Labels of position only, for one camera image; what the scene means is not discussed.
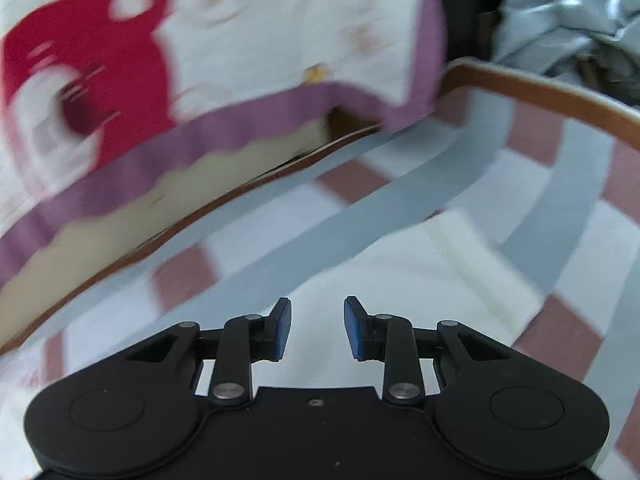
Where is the cream waffle pajama top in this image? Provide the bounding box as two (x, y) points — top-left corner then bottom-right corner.
(192, 210), (548, 403)

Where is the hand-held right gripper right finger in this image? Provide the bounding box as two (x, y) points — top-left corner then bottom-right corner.
(343, 296), (511, 405)

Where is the bear print blanket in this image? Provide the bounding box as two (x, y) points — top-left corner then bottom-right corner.
(0, 0), (448, 286)

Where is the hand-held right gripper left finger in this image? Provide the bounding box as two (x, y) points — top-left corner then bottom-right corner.
(125, 297), (293, 407)

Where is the checkered rug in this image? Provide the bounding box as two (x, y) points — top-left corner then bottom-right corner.
(0, 57), (640, 480)

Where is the grey crumpled cloth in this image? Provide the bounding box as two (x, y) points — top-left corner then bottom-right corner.
(492, 0), (640, 106)

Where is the beige bed base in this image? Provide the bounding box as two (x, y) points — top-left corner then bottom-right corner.
(0, 107), (386, 348)

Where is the dark wooden furniture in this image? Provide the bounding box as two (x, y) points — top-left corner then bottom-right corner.
(440, 0), (506, 63)

